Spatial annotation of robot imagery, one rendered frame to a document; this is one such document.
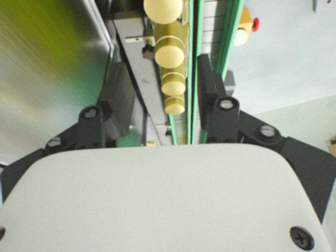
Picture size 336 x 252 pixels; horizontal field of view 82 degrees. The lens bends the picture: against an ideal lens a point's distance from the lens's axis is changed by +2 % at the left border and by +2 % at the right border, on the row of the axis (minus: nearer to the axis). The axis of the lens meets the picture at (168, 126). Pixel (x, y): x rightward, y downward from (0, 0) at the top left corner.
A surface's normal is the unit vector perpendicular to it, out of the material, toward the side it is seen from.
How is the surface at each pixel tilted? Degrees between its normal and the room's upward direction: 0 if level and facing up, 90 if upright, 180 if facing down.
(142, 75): 0
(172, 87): 0
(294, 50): 0
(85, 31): 90
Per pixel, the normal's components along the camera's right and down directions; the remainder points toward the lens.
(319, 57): 0.00, 0.90
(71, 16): 0.99, -0.05
